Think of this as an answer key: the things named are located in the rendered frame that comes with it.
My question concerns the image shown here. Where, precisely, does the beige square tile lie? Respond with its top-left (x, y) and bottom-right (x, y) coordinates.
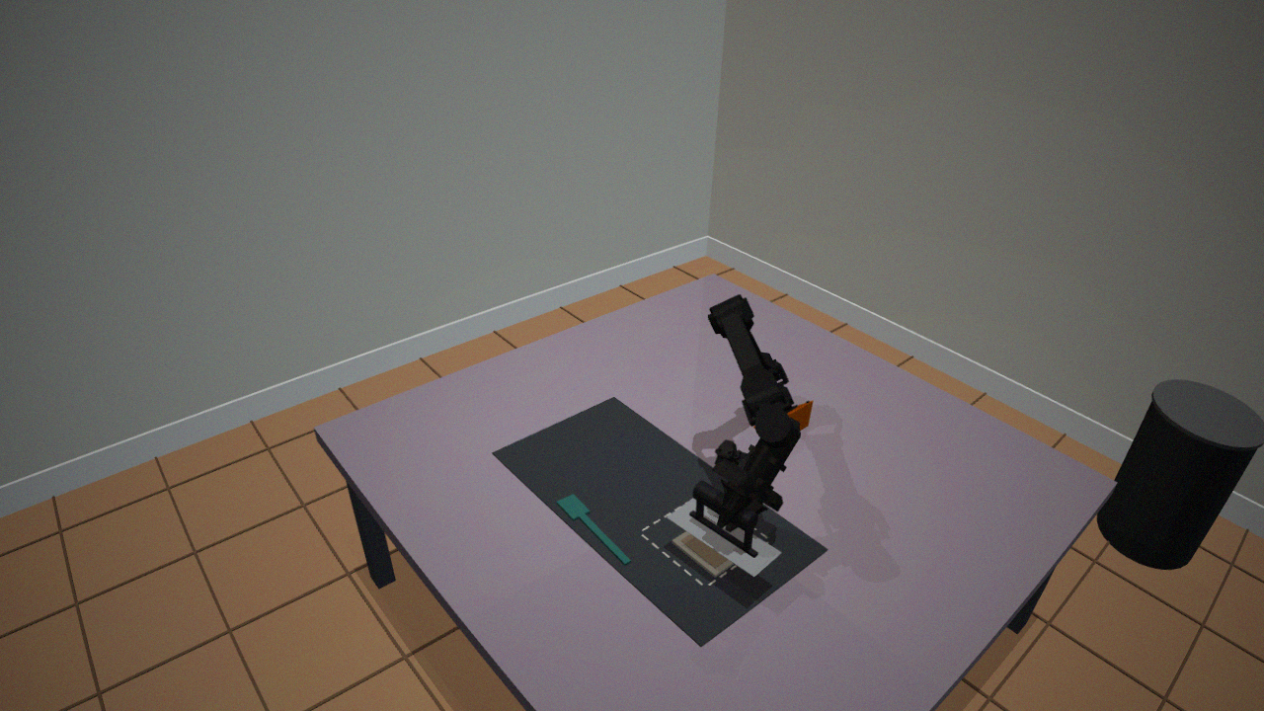
top-left (672, 533), bottom-right (734, 577)

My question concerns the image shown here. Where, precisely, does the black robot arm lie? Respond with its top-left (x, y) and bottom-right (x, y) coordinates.
top-left (708, 294), bottom-right (801, 469)

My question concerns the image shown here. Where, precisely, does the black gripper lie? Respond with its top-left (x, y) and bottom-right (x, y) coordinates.
top-left (712, 442), bottom-right (786, 531)

